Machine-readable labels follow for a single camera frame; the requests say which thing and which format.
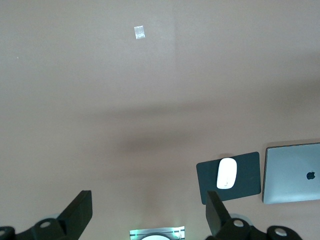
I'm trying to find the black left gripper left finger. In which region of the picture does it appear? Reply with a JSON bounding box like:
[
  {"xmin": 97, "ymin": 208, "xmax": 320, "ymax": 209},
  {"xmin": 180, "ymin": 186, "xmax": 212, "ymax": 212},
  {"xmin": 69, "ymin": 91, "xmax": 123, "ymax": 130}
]
[{"xmin": 0, "ymin": 189, "xmax": 93, "ymax": 240}]

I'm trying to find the clear tape piece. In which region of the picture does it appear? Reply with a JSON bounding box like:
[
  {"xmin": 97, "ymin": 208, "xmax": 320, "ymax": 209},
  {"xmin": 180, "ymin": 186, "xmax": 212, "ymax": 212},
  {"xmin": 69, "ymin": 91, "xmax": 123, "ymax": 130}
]
[{"xmin": 133, "ymin": 25, "xmax": 146, "ymax": 41}]

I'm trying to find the white computer mouse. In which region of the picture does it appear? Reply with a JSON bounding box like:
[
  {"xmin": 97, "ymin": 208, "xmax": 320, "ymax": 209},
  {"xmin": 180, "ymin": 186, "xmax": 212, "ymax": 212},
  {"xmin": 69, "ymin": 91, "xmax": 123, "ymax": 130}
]
[{"xmin": 215, "ymin": 157, "xmax": 238, "ymax": 190}]

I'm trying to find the black mouse pad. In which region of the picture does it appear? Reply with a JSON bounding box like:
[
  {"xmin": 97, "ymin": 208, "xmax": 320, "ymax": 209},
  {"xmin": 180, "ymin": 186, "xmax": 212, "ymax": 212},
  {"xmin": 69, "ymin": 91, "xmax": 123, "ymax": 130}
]
[{"xmin": 195, "ymin": 151, "xmax": 262, "ymax": 205}]

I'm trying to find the silver closed laptop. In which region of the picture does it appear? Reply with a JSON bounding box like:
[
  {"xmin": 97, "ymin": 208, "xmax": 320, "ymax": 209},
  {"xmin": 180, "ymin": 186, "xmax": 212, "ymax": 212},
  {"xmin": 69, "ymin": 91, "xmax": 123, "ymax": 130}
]
[{"xmin": 261, "ymin": 142, "xmax": 320, "ymax": 205}]

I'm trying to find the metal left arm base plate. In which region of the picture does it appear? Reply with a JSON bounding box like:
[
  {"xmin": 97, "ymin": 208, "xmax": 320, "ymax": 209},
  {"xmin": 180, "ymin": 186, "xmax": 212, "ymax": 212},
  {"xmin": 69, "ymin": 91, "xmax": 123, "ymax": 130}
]
[{"xmin": 128, "ymin": 225, "xmax": 186, "ymax": 240}]

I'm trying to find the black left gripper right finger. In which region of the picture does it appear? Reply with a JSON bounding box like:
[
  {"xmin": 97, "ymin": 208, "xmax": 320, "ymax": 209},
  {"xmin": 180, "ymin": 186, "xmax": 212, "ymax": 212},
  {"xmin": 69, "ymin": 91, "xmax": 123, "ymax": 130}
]
[{"xmin": 204, "ymin": 191, "xmax": 303, "ymax": 240}]

